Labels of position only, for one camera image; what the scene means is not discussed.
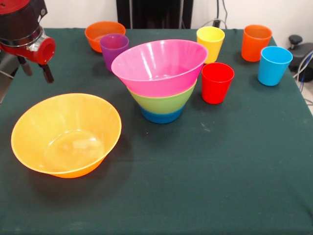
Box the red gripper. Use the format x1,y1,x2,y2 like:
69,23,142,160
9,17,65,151
0,36,56,84

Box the purple cup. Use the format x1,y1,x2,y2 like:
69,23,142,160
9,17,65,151
99,33,130,73

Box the large pink bowl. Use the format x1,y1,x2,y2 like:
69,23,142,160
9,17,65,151
111,39,208,98

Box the red cup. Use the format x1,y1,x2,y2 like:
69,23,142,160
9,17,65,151
201,62,235,105

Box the blue bowl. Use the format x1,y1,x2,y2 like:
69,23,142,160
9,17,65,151
139,107,184,124

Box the dark green table cloth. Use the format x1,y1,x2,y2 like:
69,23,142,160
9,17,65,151
0,27,313,235

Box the black hanging cable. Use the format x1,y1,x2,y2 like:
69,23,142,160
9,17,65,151
221,0,229,29

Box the large orange bowl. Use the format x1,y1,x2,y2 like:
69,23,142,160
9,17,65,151
11,93,122,179

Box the blue cup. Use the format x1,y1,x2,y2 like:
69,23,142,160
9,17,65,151
257,46,293,87

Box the small dark orange bowl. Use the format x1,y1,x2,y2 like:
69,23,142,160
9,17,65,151
85,21,127,53

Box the black round base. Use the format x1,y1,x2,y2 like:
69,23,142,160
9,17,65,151
290,43,313,83
0,52,20,71

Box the green bowl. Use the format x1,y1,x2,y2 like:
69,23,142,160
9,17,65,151
128,79,198,115

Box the white cable bundle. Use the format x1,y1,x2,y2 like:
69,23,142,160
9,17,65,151
292,50,313,84

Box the black round knob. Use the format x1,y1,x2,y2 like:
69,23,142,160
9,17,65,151
288,35,304,50

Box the yellow cup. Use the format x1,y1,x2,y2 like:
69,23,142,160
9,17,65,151
196,26,225,64

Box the orange cup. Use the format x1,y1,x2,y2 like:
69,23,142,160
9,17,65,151
241,24,273,63

